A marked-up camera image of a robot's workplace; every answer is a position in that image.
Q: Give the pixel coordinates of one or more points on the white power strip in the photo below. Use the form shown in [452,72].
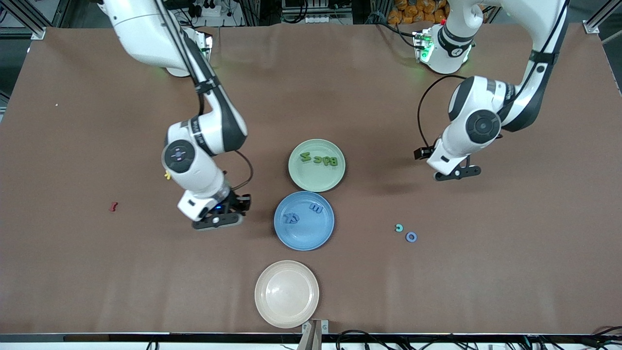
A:
[209,8]

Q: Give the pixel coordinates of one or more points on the green foam letter N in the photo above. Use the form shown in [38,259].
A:
[305,156]

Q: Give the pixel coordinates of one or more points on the blue foam letter G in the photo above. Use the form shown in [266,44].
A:
[297,218]

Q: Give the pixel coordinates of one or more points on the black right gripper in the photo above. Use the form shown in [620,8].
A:
[236,201]

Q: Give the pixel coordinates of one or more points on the green foam letter B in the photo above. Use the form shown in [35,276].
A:
[334,162]

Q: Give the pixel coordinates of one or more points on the beige plastic plate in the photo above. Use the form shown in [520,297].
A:
[286,294]

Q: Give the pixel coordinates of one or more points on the aluminium frame profile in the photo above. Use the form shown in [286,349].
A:
[39,33]
[591,26]

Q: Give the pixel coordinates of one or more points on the silver equipment rack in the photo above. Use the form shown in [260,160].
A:
[316,9]

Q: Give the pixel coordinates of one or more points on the blue plastic plate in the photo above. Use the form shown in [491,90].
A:
[303,238]

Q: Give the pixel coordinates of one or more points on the blue foam letter m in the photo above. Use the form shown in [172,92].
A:
[316,208]

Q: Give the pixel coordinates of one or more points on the brown table cover sheet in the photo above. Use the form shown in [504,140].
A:
[97,272]

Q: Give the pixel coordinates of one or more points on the blue foam letter O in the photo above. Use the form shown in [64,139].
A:
[407,237]

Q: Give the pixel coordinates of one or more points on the metal clamp bracket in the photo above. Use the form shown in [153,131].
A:
[316,328]

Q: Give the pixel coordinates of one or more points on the bag of orange objects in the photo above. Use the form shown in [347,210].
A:
[418,9]

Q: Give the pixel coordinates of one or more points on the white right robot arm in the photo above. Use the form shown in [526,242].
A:
[141,29]

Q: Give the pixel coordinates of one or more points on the red foam letter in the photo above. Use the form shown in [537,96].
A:
[113,207]

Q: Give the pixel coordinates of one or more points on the green plastic plate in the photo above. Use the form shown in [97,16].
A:
[316,180]

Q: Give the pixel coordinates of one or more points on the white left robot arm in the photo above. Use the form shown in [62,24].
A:
[544,19]

